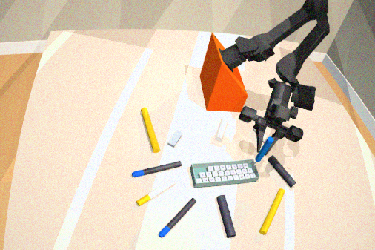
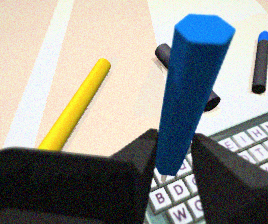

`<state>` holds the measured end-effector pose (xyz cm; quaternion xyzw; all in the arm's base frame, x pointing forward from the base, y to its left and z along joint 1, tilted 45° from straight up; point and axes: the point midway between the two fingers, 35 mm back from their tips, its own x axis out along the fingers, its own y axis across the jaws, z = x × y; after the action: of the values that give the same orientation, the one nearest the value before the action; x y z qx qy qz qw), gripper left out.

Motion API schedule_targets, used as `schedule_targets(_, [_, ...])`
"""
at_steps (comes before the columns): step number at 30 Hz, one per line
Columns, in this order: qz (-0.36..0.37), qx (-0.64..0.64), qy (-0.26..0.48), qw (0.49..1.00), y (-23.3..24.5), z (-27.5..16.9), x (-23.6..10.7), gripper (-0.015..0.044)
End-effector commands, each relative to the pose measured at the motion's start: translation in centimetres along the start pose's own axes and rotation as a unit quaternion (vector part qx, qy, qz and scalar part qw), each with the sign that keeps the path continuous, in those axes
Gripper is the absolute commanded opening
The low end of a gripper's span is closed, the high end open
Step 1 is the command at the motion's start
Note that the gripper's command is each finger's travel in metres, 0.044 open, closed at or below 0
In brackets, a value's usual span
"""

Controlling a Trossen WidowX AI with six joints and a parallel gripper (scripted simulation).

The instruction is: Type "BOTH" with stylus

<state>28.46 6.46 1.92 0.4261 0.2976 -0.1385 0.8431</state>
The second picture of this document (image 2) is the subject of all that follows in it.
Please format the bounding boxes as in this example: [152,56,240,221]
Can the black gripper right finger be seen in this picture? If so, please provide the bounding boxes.
[191,133,268,224]

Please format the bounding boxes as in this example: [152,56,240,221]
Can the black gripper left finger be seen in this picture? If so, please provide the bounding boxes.
[0,128,158,224]

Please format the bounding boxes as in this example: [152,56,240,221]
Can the keyboard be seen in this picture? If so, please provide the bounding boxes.
[144,111,268,224]

